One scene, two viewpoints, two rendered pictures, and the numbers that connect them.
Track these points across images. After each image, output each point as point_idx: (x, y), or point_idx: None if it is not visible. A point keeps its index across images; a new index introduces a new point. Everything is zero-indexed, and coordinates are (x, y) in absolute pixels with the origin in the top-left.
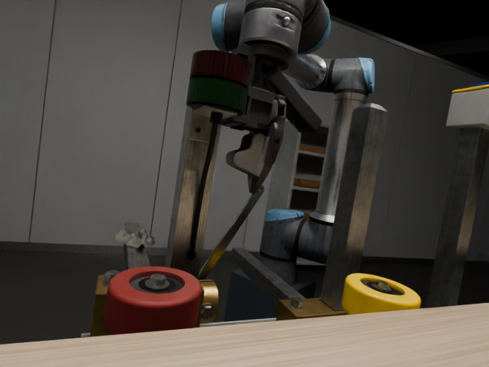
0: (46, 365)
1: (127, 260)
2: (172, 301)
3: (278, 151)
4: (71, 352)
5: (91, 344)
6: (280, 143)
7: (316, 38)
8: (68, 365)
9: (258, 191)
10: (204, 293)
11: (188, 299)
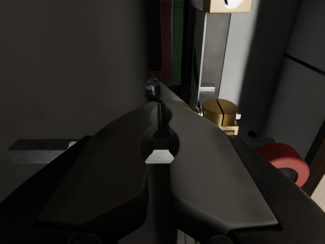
0: (320, 205)
1: (152, 163)
2: (308, 175)
3: (273, 167)
4: (317, 201)
5: (316, 197)
6: (306, 198)
7: None
8: (324, 201)
9: (161, 93)
10: (233, 122)
11: (308, 168)
